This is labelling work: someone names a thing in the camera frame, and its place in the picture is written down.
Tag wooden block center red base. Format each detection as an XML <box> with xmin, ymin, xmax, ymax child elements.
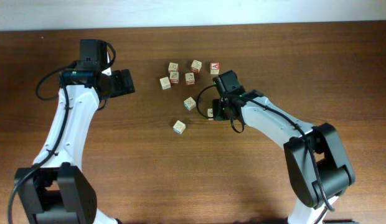
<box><xmin>185</xmin><ymin>73</ymin><xmax>195</xmax><ymax>85</ymax></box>

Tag wooden block leaf picture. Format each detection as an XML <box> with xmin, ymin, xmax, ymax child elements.
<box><xmin>169</xmin><ymin>71</ymin><xmax>179</xmax><ymax>83</ymax></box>

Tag wooden block top left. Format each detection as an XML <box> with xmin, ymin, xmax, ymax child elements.
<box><xmin>168</xmin><ymin>62</ymin><xmax>179</xmax><ymax>73</ymax></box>

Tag wooden block blue side front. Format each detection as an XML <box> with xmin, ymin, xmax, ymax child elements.
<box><xmin>173</xmin><ymin>120</ymin><xmax>186</xmax><ymax>134</ymax></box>

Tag wooden block far left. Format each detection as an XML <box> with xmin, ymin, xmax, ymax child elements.
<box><xmin>159</xmin><ymin>77</ymin><xmax>171</xmax><ymax>90</ymax></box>

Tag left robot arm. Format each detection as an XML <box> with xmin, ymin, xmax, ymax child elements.
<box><xmin>7</xmin><ymin>39</ymin><xmax>135</xmax><ymax>223</ymax></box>

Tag wooden block red side top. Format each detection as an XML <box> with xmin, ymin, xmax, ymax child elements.
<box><xmin>191</xmin><ymin>60</ymin><xmax>202</xmax><ymax>73</ymax></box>

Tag wooden block red letter A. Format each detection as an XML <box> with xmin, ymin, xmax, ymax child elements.
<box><xmin>210</xmin><ymin>62</ymin><xmax>220</xmax><ymax>75</ymax></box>

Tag wooden block blue side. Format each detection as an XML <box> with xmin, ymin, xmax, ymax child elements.
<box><xmin>173</xmin><ymin>120</ymin><xmax>186</xmax><ymax>134</ymax></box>
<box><xmin>184</xmin><ymin>97</ymin><xmax>196</xmax><ymax>111</ymax></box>

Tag wooden block car picture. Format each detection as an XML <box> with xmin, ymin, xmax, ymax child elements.
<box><xmin>207</xmin><ymin>108</ymin><xmax>214</xmax><ymax>119</ymax></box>

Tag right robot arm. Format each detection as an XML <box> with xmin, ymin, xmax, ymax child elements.
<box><xmin>213</xmin><ymin>70</ymin><xmax>355</xmax><ymax>223</ymax></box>

